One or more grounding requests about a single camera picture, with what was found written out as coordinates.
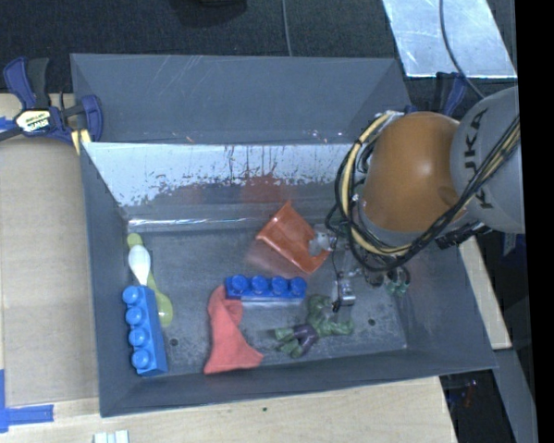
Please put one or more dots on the grey metal bin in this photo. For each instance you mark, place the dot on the grey metal bin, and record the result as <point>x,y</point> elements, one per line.
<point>197,104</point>

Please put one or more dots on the red cloth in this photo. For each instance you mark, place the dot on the red cloth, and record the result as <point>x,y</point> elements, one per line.
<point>225,334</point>

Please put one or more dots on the yellow-green plastic spoon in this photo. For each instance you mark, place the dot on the yellow-green plastic spoon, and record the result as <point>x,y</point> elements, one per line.
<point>165,310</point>

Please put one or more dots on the green toy figure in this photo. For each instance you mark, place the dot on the green toy figure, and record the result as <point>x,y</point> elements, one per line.
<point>321,322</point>

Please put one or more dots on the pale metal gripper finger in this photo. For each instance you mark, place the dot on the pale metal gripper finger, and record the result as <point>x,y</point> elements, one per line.
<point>322,242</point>
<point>344,293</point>

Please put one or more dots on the white toy bowling pin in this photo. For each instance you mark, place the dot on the white toy bowling pin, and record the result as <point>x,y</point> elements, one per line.
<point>139,262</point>

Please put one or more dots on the clear orange plastic cup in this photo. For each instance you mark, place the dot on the clear orange plastic cup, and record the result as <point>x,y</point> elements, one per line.
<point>287,236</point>

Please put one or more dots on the pale wood board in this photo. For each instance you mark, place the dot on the pale wood board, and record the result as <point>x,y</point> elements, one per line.
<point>43,274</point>

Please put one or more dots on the blue toy brick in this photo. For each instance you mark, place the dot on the blue toy brick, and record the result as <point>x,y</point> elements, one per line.
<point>143,331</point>
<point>266,288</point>

